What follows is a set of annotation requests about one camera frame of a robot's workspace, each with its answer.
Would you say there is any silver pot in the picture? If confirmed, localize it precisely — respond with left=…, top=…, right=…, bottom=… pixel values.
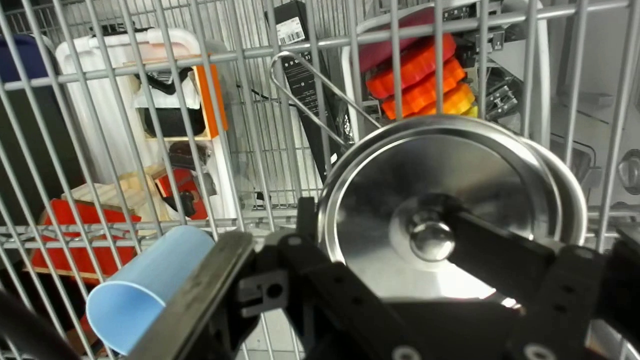
left=268, top=51, right=589, bottom=251

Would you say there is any small red item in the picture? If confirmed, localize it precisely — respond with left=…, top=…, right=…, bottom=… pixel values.
left=28, top=197, right=143, bottom=284

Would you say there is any silver wire shelf rack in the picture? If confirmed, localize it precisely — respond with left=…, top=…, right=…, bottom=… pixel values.
left=0, top=0, right=640, bottom=360

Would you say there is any rainbow coloured stacking toy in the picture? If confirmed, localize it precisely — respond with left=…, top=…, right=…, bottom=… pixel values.
left=363, top=32, right=480, bottom=125

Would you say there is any silver pot lid with knob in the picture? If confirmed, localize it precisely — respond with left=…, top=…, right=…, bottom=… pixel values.
left=315, top=115, right=563, bottom=304

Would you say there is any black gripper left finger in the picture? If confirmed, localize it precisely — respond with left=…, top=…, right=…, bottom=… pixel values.
left=125, top=230, right=296, bottom=360

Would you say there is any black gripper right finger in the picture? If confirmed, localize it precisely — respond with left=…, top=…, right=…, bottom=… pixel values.
left=532, top=218, right=640, bottom=360

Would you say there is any black remote-like device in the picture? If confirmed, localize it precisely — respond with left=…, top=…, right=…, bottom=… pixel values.
left=268, top=0, right=349, bottom=181

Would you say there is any white container with orange side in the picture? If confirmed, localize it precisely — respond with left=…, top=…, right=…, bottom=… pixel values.
left=53, top=27, right=235, bottom=225

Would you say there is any light blue plastic cup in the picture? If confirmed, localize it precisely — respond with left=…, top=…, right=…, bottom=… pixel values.
left=84, top=225, right=215, bottom=357

